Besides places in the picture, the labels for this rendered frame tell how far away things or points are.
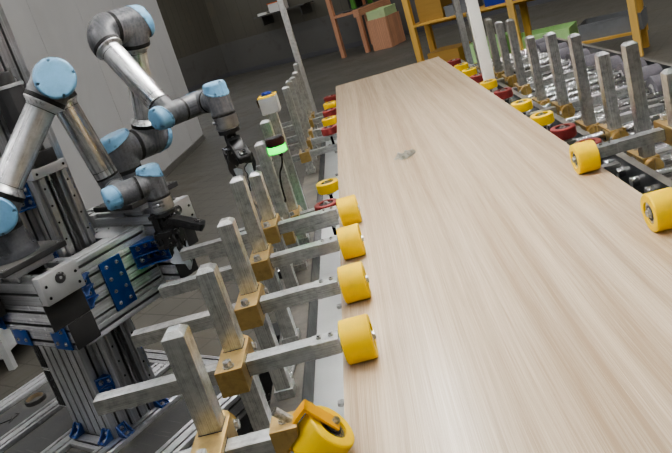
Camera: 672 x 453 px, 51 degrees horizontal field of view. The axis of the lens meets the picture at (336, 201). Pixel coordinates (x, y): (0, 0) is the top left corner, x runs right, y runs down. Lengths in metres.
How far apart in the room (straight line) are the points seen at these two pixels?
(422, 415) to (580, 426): 0.23
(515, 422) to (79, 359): 1.91
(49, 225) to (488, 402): 1.77
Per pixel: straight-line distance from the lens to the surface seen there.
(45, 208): 2.52
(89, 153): 2.33
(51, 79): 2.15
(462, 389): 1.15
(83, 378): 2.76
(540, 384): 1.12
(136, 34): 2.50
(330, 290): 1.49
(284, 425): 1.06
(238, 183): 1.73
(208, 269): 1.27
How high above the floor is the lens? 1.53
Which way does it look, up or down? 16 degrees down
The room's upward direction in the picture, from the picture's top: 17 degrees counter-clockwise
